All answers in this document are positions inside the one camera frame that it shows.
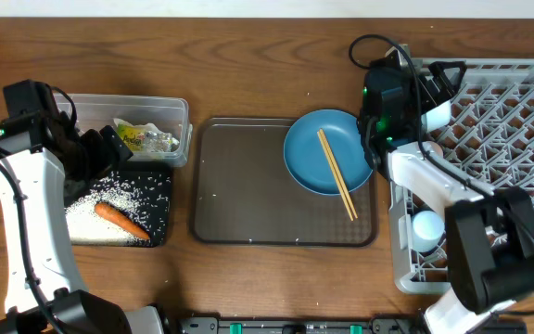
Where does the grey dishwasher rack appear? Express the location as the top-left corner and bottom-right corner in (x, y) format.
(388, 58), (534, 294)

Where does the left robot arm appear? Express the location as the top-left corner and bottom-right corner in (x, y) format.
(0, 80), (170, 334)

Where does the white rice pile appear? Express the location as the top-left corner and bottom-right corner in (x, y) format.
(65, 168), (172, 247)

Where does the light blue cup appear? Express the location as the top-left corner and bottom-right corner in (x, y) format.
(412, 211), (445, 252)

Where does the orange carrot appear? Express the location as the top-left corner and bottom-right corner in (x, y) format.
(95, 202), (150, 240)

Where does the wooden chopstick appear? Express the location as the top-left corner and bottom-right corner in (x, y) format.
(317, 129), (355, 222)
(325, 137), (358, 220)

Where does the brown serving tray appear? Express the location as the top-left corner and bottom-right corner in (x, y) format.
(189, 118), (378, 248)

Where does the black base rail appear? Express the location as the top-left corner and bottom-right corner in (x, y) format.
(176, 316), (427, 334)

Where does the dark blue plate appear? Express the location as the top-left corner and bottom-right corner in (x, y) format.
(284, 109), (372, 196)

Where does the pink white cup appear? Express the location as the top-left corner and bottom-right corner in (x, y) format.
(429, 142), (444, 158)

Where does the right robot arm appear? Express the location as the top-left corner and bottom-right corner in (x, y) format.
(357, 43), (534, 333)

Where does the foil snack wrapper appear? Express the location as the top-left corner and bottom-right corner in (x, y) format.
(117, 124), (180, 153)

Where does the clear plastic bin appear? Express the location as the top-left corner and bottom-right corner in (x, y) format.
(54, 93), (193, 168)

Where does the light blue bowl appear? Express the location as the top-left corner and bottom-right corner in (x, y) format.
(421, 100), (451, 133)

